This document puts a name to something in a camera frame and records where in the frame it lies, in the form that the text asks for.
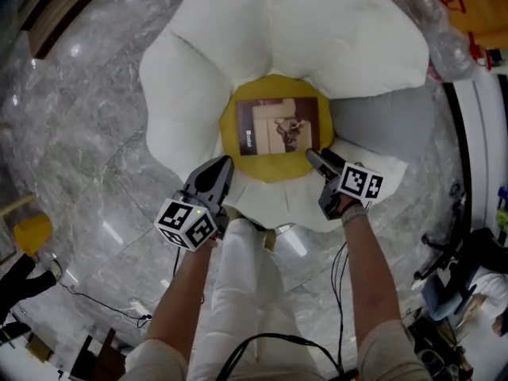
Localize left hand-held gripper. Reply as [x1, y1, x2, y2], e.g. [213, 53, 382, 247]
[153, 155, 236, 252]

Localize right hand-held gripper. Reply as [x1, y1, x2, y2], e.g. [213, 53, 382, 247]
[305, 148, 384, 221]

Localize brown picture book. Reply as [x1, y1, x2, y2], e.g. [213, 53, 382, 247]
[235, 97, 321, 157]

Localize white flower-shaped floor cushion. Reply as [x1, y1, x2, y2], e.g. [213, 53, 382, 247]
[139, 0, 433, 234]

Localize person's left forearm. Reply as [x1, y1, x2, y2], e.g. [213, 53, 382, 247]
[144, 239, 218, 357]

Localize person's right forearm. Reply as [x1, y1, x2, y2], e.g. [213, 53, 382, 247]
[340, 212, 402, 345]

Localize beige wristband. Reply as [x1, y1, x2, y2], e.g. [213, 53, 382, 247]
[340, 203, 369, 226]

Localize grey cushion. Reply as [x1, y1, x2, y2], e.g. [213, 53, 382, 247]
[329, 88, 437, 163]

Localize person's white trousers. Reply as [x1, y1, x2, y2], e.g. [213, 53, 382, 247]
[185, 217, 319, 381]

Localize black office chair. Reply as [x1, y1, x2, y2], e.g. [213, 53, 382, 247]
[411, 226, 491, 282]

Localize white curved ledge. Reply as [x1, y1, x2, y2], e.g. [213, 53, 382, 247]
[441, 72, 508, 232]

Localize yellow plastic bin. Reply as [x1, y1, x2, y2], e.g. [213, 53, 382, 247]
[12, 213, 55, 258]

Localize white rack with wooden legs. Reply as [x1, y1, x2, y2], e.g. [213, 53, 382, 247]
[0, 193, 37, 218]

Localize person's white shirt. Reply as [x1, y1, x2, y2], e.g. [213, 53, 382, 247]
[121, 318, 434, 381]

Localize dark wooden table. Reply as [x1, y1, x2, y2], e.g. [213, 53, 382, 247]
[58, 326, 133, 381]

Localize yellow padded board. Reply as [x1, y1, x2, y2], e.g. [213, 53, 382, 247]
[429, 0, 508, 52]

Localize wooden step platform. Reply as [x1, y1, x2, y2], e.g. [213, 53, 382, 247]
[18, 0, 121, 60]

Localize thin black gripper cables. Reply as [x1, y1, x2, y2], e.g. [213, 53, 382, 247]
[330, 241, 351, 373]

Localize thick black chest cable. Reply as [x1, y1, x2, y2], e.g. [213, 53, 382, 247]
[215, 332, 347, 381]

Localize black floor cable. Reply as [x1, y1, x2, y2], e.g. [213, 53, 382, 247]
[58, 281, 155, 329]

